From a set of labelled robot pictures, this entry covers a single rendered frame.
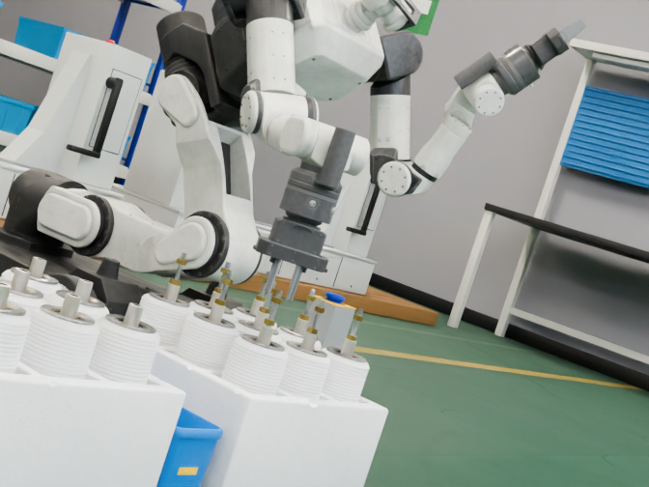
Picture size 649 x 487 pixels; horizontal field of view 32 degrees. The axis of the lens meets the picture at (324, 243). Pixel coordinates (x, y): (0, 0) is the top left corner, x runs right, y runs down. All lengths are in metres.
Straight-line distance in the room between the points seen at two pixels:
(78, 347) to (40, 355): 0.05
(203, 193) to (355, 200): 3.32
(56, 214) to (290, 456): 1.01
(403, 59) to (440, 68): 5.49
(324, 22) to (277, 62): 0.18
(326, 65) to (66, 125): 2.20
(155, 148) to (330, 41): 2.60
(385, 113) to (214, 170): 0.40
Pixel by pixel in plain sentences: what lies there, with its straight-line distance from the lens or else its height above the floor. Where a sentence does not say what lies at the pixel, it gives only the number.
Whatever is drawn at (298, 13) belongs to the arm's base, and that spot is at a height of 0.83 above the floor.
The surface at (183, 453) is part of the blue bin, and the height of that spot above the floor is 0.08.
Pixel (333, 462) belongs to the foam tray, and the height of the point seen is 0.08.
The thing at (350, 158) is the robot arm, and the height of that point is 0.58.
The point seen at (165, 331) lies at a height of 0.20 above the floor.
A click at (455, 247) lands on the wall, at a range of 7.60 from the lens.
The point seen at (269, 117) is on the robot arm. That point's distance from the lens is 2.03.
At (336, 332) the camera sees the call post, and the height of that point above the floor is 0.26.
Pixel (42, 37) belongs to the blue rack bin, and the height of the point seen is 0.90.
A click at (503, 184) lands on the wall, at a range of 7.51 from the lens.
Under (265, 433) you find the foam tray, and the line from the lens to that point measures 1.82.
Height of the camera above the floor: 0.52
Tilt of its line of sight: 2 degrees down
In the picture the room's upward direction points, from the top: 18 degrees clockwise
